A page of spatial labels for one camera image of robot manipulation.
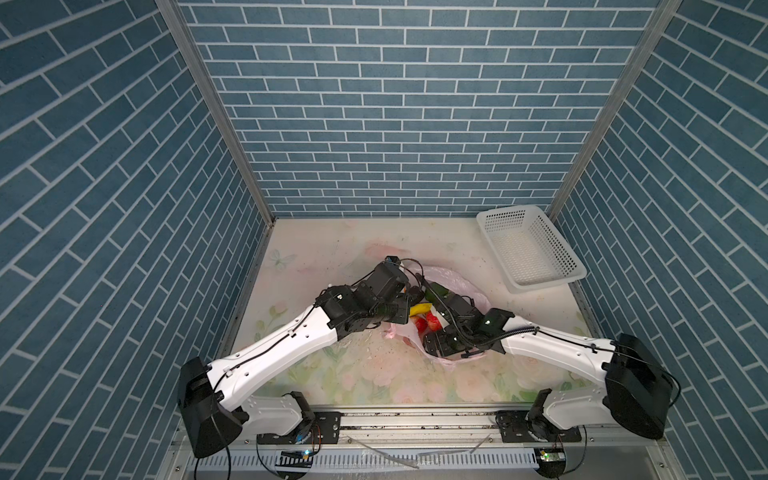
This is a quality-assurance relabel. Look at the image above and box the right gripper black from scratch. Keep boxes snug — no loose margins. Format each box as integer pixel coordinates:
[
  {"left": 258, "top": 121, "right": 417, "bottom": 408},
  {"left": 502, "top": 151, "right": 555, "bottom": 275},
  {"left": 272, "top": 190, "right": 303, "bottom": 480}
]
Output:
[{"left": 417, "top": 328, "right": 471, "bottom": 358}]

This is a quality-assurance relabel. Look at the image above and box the red strawberry toy fruit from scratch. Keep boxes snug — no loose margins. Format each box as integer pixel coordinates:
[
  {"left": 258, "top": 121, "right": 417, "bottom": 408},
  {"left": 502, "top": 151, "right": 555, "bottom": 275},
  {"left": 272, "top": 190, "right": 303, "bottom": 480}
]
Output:
[{"left": 424, "top": 312, "right": 443, "bottom": 332}]

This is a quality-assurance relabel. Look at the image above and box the pink plastic fruit bag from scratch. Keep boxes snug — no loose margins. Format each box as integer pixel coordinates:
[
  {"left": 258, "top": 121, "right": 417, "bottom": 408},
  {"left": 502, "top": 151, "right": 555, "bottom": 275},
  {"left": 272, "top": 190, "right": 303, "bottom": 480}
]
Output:
[{"left": 384, "top": 266, "right": 492, "bottom": 368}]

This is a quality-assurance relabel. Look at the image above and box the white plastic mesh basket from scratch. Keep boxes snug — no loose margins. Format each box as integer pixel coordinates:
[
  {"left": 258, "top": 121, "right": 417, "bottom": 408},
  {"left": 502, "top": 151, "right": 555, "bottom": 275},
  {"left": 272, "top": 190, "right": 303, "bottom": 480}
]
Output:
[{"left": 476, "top": 205, "right": 587, "bottom": 294}]

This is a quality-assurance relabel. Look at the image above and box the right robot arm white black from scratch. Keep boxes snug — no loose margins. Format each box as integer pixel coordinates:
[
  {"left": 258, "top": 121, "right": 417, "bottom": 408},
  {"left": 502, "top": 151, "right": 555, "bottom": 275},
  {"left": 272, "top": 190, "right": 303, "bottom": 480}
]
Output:
[{"left": 422, "top": 292, "right": 678, "bottom": 441}]

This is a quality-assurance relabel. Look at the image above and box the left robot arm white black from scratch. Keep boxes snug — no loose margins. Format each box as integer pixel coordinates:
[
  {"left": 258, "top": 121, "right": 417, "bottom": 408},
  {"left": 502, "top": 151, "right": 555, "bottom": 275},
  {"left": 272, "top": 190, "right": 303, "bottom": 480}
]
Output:
[{"left": 177, "top": 257, "right": 424, "bottom": 459}]

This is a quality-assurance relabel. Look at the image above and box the yellow banana toy fruit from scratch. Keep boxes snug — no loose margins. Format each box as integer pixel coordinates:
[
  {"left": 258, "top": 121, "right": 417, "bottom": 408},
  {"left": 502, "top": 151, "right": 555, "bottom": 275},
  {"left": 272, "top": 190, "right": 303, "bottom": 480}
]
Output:
[{"left": 409, "top": 303, "right": 432, "bottom": 317}]

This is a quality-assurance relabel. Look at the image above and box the green toy fruit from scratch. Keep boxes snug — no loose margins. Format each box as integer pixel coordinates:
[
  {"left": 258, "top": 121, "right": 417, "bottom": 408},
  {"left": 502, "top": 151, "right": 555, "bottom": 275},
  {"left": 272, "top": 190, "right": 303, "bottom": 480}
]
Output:
[{"left": 424, "top": 280, "right": 450, "bottom": 303}]

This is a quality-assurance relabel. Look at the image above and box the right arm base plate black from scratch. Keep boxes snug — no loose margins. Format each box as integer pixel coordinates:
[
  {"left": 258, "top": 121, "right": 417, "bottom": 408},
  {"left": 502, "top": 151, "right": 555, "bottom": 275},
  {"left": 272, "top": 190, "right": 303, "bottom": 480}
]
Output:
[{"left": 494, "top": 410, "right": 583, "bottom": 443}]

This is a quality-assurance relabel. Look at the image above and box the white slotted cable duct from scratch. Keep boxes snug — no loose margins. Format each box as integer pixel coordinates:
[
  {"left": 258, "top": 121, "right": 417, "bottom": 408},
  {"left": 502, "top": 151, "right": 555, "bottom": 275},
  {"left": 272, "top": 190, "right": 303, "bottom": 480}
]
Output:
[{"left": 187, "top": 448, "right": 539, "bottom": 474}]

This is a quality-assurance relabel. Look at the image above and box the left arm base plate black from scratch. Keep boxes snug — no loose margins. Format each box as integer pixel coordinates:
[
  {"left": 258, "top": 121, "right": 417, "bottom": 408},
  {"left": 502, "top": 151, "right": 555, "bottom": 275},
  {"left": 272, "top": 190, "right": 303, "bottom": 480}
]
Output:
[{"left": 257, "top": 411, "right": 342, "bottom": 445}]

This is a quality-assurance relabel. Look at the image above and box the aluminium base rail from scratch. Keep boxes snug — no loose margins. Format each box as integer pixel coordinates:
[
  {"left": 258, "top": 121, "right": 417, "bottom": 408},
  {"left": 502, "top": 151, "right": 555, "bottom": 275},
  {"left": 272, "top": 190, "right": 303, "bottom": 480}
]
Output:
[{"left": 167, "top": 403, "right": 667, "bottom": 451}]

